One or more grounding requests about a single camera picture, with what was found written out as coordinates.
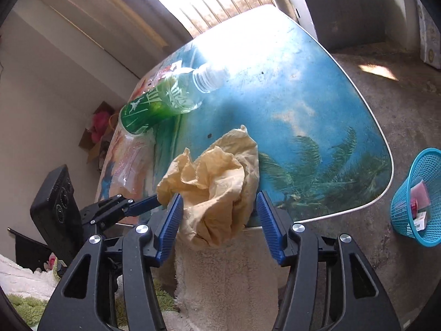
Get white printed packet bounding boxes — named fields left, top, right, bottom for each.
left=413, top=210, right=428, bottom=231

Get clear red-printed plastic wrapper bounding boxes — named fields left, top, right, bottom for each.
left=110, top=133, right=157, bottom=194

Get metal window railing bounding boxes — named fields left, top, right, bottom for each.
left=176, top=0, right=276, bottom=38

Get green plastic bottle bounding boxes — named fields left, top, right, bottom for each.
left=119, top=63, right=231, bottom=135

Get pink plush toy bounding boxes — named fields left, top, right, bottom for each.
left=91, top=110, right=115, bottom=143

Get grey cabinet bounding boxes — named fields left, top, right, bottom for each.
left=283, top=0, right=386, bottom=52

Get brown cardboard box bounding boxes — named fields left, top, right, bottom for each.
left=79, top=102, right=117, bottom=170

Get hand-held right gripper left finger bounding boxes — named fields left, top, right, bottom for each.
left=37, top=193, right=185, bottom=331

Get black flat panel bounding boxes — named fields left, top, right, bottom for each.
left=7, top=228, right=53, bottom=273

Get toilet paper pack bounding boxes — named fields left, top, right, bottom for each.
left=415, top=0, right=441, bottom=70

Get yellow cloth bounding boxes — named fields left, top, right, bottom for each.
left=157, top=125, right=260, bottom=247

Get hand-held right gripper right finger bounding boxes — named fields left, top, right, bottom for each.
left=256, top=190, right=402, bottom=331

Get white fluffy towel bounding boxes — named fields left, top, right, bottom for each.
left=114, top=229, right=290, bottom=331

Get blue plastic mesh basket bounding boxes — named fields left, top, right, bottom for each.
left=390, top=148, right=441, bottom=248

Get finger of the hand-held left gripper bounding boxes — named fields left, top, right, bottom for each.
left=80, top=194, right=166, bottom=231

